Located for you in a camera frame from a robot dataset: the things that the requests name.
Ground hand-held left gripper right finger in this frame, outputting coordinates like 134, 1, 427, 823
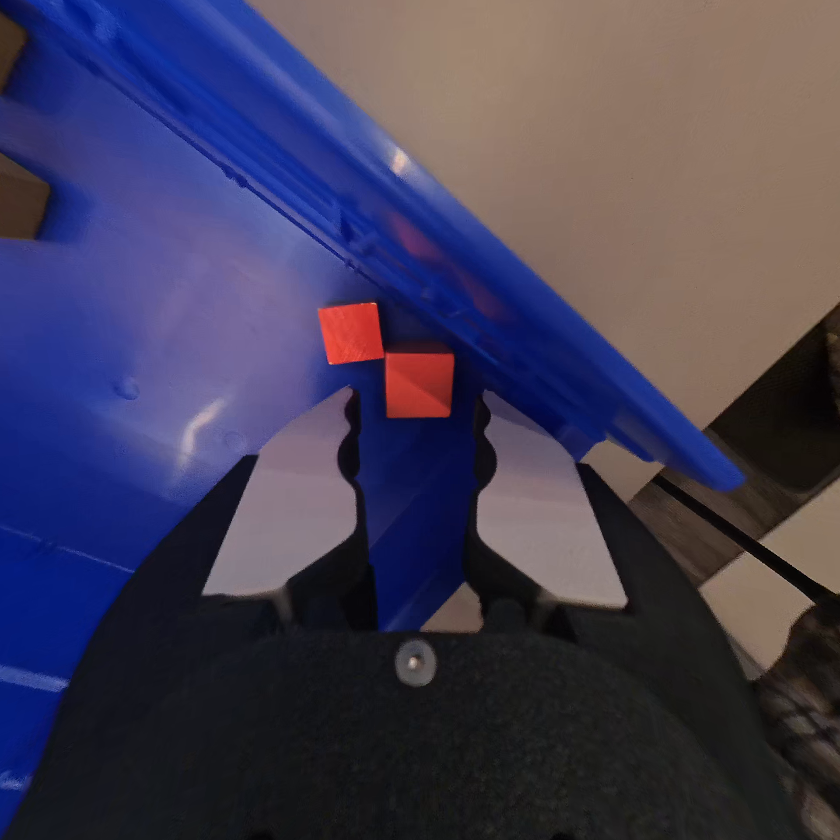
465, 390, 629, 610

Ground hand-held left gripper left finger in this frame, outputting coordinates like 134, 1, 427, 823
202, 387, 370, 598

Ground red cubes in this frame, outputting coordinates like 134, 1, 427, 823
385, 344, 455, 419

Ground blue plastic bin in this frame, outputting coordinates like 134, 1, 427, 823
0, 0, 746, 808

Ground black cable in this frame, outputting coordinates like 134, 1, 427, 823
650, 472, 840, 601

